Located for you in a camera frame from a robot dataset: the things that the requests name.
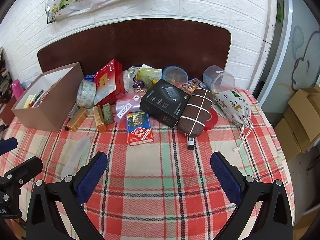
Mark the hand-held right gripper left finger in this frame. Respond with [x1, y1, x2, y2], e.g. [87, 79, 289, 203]
[26, 151, 108, 240]

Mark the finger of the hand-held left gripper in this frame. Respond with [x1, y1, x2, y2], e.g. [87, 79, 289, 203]
[0, 137, 18, 156]
[0, 156, 44, 188]

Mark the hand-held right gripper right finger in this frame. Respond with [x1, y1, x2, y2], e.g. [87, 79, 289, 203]
[210, 151, 293, 240]

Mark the brown cardboard box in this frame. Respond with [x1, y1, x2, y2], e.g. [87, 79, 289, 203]
[11, 62, 85, 132]

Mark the gold rectangular box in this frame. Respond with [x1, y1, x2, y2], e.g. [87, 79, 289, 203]
[66, 107, 90, 132]
[93, 105, 108, 133]

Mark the brown pouch with white grid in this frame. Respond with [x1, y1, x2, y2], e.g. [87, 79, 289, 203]
[178, 88, 213, 138]

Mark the round container with blue lid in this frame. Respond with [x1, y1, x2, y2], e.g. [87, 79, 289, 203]
[162, 66, 188, 83]

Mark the translucent plastic tube case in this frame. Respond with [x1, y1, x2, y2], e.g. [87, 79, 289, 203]
[61, 135, 90, 180]

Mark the yellow paper card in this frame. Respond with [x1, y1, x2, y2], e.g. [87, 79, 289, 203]
[23, 94, 37, 108]

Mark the pink bottle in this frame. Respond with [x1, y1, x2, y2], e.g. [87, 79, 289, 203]
[11, 79, 24, 101]

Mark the red tape roll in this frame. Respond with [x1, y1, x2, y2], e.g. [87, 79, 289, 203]
[203, 108, 219, 131]

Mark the small green gold box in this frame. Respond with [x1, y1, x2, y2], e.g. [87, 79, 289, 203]
[102, 103, 115, 125]

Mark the playing card box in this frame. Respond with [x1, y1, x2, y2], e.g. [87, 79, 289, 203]
[126, 111, 153, 145]

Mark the plaid blanket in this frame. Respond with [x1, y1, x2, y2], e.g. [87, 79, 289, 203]
[0, 87, 296, 240]

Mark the pile of dark clutter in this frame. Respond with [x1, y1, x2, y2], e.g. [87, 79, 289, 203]
[0, 47, 12, 103]

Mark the pack of clear zip bags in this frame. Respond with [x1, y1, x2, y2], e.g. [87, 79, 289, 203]
[115, 97, 143, 124]

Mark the patterned clear tape roll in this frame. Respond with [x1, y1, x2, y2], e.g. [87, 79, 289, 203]
[76, 79, 97, 108]

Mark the red gift box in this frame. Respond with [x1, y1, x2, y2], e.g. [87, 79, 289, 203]
[93, 59, 125, 106]

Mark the black product box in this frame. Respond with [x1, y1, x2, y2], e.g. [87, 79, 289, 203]
[139, 79, 192, 129]

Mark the colourful card pack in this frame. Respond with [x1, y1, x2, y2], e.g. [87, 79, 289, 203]
[177, 77, 208, 95]

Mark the clear plastic jar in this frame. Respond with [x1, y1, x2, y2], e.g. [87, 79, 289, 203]
[202, 65, 236, 93]

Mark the small dark green box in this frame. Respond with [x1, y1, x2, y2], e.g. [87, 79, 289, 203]
[143, 76, 158, 88]

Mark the green and white carton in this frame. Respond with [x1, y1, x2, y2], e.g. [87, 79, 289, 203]
[136, 67, 162, 80]

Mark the dark brown headboard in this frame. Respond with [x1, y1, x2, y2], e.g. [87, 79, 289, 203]
[37, 18, 232, 82]

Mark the white door with cartoon drawing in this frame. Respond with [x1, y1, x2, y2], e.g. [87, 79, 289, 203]
[257, 0, 320, 114]

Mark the reindeer print drawstring bag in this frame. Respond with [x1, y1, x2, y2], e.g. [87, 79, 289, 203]
[212, 89, 254, 140]

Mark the purple ball keychain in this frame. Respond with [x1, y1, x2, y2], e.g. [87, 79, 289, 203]
[132, 76, 145, 93]

